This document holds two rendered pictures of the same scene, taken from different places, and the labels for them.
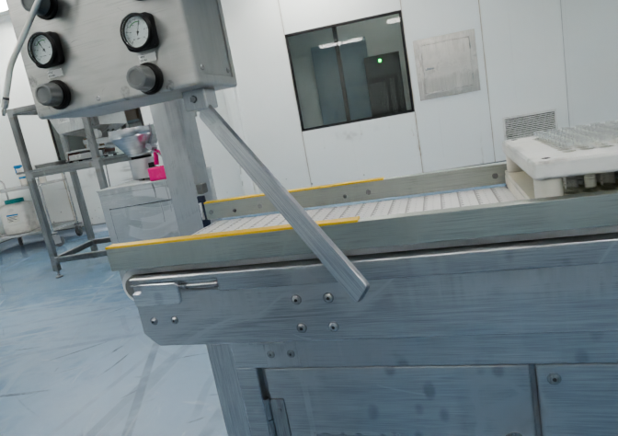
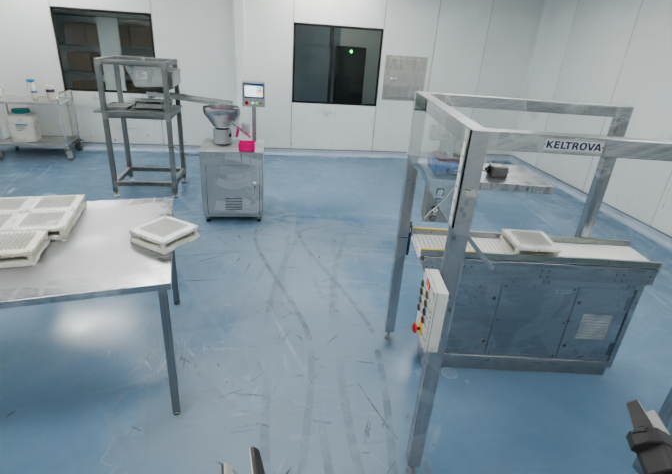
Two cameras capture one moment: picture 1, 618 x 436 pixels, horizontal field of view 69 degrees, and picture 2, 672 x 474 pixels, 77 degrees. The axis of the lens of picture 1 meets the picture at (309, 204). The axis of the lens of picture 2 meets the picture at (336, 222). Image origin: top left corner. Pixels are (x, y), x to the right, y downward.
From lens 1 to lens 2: 2.04 m
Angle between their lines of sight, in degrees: 22
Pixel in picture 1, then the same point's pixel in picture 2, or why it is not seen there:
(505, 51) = (443, 79)
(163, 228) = (241, 183)
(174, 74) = not seen: hidden behind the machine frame
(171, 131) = (408, 204)
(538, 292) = (511, 270)
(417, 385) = (478, 285)
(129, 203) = (220, 163)
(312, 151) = (296, 119)
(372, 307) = (480, 269)
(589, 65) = not seen: hidden behind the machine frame
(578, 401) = (508, 290)
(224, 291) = not seen: hidden behind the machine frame
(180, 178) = (406, 218)
